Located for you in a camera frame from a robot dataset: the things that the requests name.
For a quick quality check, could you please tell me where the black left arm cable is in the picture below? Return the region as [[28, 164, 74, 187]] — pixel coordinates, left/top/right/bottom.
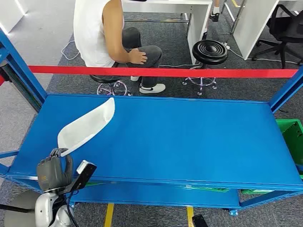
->
[[66, 189, 79, 227]]

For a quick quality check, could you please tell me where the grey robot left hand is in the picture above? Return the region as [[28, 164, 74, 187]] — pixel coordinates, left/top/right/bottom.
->
[[36, 148, 73, 192]]

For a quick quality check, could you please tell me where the blue metal shelf rack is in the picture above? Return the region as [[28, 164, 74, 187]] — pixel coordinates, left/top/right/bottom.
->
[[0, 28, 303, 218]]

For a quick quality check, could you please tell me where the white curved plastic part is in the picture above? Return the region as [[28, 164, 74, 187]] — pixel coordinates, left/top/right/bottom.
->
[[57, 97, 116, 157]]

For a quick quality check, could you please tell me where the person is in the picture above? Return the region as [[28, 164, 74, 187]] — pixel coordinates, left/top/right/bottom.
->
[[203, 0, 221, 41], [73, 0, 166, 95]]

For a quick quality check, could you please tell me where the black round stool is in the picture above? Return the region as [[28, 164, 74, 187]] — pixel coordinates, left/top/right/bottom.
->
[[90, 74, 133, 96], [182, 39, 229, 96]]

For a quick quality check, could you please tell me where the black office chair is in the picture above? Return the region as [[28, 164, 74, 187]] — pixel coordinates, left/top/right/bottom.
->
[[251, 3, 303, 69]]

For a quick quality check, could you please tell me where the yellow floor tape square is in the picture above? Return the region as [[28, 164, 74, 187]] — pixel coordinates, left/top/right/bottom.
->
[[104, 203, 195, 227]]

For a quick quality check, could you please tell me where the black pole stanchion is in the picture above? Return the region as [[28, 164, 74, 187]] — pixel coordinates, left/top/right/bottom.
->
[[0, 190, 41, 227]]

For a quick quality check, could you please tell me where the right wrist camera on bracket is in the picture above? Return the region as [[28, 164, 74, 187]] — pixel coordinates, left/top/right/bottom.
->
[[192, 214, 209, 227]]

